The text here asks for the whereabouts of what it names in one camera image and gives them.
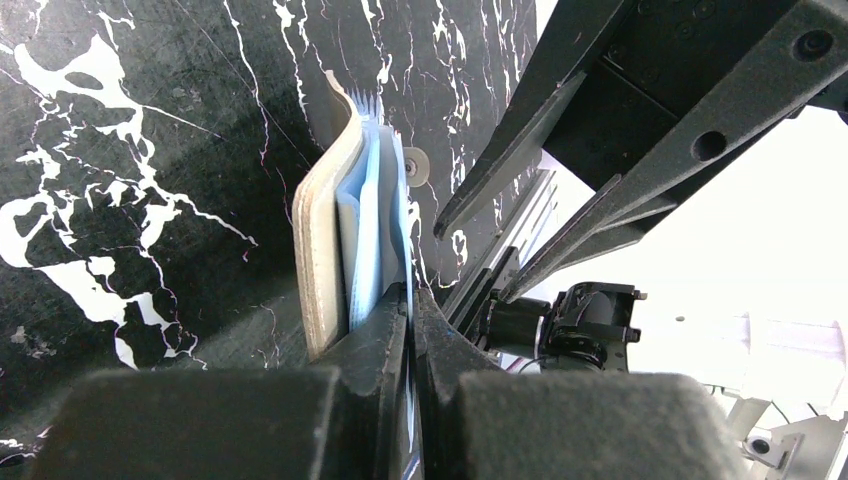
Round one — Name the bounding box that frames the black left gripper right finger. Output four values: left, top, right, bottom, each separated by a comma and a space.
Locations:
413, 290, 748, 479

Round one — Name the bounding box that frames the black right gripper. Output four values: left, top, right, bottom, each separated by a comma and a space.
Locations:
431, 0, 848, 372

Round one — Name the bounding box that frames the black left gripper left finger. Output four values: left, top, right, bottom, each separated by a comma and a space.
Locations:
28, 283, 408, 479

